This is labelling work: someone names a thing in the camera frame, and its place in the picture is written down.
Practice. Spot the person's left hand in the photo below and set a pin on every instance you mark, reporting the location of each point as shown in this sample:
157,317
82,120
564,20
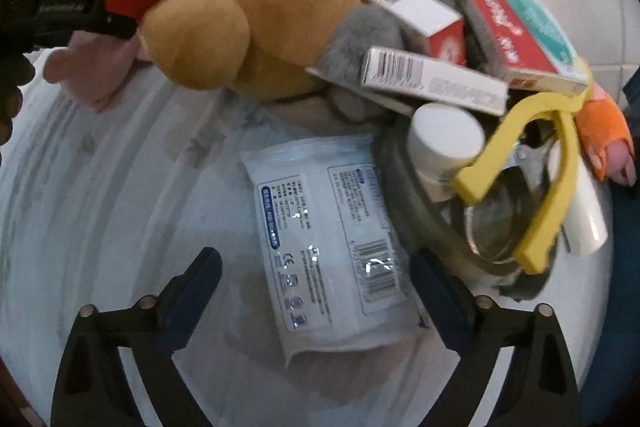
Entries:
9,107

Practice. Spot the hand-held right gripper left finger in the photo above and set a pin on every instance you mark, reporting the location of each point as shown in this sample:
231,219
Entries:
192,287

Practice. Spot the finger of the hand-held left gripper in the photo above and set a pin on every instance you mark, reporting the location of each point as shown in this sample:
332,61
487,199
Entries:
119,26

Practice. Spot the pink plush toy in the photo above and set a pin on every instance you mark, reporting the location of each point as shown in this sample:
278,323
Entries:
95,67

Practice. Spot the pink pig plush orange dress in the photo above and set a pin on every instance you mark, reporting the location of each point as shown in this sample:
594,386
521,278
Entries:
605,132

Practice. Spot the yellow plastic tongs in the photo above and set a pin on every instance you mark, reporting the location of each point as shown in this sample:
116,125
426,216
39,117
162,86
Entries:
530,177

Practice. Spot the grey plush toy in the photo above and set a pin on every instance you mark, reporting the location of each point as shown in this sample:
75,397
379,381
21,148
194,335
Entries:
360,42

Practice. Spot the white barcode box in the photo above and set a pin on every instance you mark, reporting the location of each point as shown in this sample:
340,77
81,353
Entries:
430,82

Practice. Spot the red and green toothpaste box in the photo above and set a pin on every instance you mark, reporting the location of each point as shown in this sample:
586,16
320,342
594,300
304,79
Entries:
515,37

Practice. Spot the white and red box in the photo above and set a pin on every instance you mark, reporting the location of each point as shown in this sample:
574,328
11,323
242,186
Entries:
405,7

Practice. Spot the white round bottle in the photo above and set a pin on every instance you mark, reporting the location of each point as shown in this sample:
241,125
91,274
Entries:
442,142

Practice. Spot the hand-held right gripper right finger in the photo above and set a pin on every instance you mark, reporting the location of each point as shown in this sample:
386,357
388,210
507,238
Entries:
440,302

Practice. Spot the brown teddy bear plush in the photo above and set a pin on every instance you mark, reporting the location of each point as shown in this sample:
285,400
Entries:
240,12

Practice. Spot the blue plastic container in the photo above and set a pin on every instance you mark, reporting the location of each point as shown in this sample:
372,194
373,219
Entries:
622,267

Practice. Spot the white tube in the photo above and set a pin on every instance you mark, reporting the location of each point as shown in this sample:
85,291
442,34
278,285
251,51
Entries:
586,207

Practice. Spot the white face mask packet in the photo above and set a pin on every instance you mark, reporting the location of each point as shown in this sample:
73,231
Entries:
327,252

